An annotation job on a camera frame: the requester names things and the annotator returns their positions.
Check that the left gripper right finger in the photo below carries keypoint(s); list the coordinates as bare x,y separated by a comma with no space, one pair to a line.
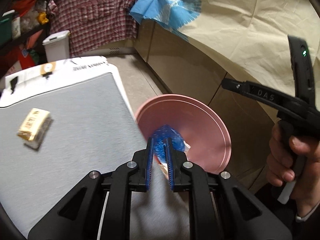
178,180

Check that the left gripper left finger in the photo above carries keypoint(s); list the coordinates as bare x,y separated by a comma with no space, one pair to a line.
141,180

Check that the pink plastic trash bin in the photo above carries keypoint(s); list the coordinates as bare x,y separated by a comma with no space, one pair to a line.
200,127

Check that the white lidded trash can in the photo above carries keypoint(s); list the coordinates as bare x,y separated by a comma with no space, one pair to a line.
57,46

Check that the grey table mat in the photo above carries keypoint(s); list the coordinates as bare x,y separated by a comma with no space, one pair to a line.
91,129

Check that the cream cloth cover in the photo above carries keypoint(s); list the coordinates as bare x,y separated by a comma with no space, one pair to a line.
249,38

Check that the gold foil snack packet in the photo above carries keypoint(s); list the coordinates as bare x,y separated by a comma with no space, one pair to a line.
34,127

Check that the white printed board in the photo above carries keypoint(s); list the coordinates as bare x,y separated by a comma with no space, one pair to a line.
48,77

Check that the red plaid cloth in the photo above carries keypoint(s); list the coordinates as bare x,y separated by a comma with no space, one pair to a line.
92,23

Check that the blue fan-print cloth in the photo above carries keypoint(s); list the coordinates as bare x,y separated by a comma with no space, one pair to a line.
169,14

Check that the yellow toy on shelf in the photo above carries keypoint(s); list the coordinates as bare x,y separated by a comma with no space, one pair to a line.
42,18

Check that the green storage box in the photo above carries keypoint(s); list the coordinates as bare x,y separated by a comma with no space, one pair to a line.
6,26

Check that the black storage shelf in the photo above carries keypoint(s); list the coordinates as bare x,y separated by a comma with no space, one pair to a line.
32,33

